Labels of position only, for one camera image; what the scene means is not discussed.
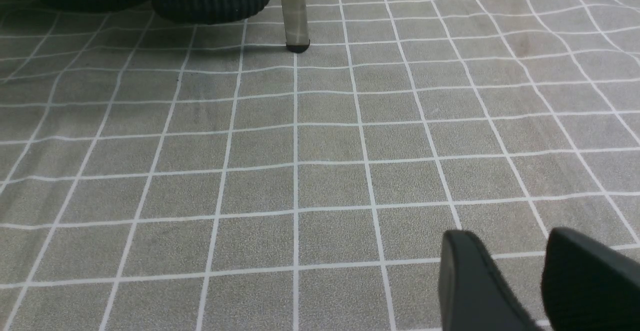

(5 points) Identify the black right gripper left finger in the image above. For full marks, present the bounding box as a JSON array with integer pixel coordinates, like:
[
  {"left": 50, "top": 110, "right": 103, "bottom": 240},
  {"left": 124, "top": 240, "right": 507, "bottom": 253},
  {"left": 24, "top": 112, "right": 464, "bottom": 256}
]
[{"left": 438, "top": 230, "right": 540, "bottom": 331}]

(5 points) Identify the grey checked floor mat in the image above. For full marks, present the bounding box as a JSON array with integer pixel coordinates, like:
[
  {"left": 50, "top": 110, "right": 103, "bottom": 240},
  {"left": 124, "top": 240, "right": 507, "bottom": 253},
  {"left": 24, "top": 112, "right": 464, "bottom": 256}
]
[{"left": 0, "top": 0, "right": 639, "bottom": 331}]

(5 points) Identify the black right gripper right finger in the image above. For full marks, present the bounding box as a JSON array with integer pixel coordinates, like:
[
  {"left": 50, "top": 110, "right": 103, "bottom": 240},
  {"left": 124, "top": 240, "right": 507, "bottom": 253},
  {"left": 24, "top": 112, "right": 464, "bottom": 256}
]
[{"left": 541, "top": 227, "right": 640, "bottom": 331}]

